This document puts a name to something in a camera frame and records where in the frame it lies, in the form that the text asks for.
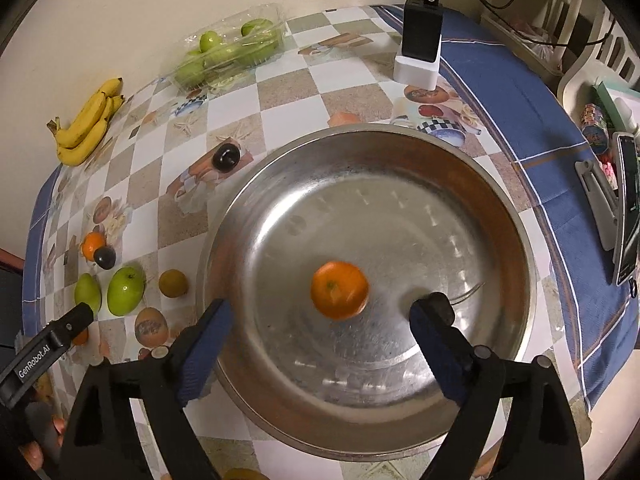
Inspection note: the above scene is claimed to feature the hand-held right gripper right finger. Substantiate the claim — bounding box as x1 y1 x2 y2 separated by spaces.
407 292 586 480

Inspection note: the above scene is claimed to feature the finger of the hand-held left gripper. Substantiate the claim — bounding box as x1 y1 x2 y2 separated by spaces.
47 305 96 354

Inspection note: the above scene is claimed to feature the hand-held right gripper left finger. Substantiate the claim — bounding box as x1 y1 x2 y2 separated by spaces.
60 299 236 480

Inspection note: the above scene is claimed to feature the small green apple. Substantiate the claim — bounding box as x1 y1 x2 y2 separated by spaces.
74 273 103 317

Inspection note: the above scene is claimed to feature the large green apple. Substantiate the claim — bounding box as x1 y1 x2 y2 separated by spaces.
106 266 147 317

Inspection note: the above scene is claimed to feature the round brown longan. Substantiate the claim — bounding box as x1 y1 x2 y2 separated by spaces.
158 269 189 298

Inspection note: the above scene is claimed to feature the orange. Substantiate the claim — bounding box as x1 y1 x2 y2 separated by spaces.
310 260 371 322
81 232 107 261

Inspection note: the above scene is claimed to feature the large stainless steel bowl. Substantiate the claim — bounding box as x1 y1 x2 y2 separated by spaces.
196 124 538 463

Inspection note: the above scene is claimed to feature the person's left hand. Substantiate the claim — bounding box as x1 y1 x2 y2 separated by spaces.
22 416 68 469

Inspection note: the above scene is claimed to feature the yellow banana bunch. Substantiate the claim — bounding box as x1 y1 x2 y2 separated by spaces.
46 77 126 167

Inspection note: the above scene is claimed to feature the white phone stand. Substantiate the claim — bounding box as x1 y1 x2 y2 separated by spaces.
574 160 621 252

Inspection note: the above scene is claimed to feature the smartphone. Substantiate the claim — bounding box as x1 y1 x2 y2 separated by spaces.
612 131 640 287

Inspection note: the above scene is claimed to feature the colourful round tin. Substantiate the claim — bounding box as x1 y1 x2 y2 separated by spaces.
580 102 611 153

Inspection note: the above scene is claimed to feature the white charging dock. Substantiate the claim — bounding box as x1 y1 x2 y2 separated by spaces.
393 35 442 88

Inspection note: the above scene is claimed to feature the pile of packed green apples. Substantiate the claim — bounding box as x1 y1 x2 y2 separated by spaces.
175 18 282 87

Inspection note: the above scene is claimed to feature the white bottle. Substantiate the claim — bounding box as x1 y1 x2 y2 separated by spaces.
617 97 640 136

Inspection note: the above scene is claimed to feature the green box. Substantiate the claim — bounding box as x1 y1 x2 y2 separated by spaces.
592 80 638 133

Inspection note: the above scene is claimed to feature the clear plastic clamshell container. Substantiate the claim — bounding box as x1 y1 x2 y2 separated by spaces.
172 2 287 92

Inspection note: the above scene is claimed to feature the white chair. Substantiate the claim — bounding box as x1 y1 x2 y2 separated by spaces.
542 0 640 111

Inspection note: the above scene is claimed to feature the clear plastic bag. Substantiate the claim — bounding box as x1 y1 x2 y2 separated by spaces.
520 35 563 68

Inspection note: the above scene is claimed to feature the black power bank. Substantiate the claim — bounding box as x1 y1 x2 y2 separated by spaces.
401 0 445 63

